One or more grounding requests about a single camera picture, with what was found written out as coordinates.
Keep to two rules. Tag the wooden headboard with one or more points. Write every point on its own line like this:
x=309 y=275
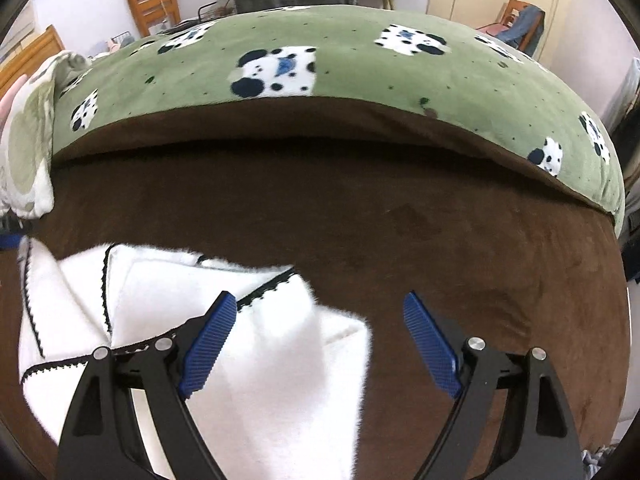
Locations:
x=30 y=55

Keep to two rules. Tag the green panda print blanket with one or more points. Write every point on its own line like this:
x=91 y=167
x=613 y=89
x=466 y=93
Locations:
x=350 y=50

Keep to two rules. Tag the blue jeans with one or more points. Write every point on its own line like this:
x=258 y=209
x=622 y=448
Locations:
x=525 y=25

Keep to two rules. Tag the brown bed cover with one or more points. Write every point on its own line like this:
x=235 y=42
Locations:
x=400 y=220

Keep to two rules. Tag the pink pillow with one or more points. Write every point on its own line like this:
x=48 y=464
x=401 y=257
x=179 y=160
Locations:
x=7 y=105

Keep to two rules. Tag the grey striped shirt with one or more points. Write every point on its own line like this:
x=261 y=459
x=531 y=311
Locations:
x=595 y=465

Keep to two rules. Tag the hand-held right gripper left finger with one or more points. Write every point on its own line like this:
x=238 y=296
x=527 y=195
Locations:
x=210 y=345

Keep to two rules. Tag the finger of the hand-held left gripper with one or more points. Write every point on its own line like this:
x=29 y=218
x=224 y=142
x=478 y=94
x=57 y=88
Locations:
x=10 y=241

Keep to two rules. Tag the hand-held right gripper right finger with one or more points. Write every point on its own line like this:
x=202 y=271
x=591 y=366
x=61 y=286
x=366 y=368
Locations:
x=432 y=345

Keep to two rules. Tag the white fluffy cardigan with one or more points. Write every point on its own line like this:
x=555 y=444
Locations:
x=280 y=385

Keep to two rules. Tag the white pillow green bear print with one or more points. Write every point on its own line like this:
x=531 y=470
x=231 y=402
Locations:
x=30 y=160

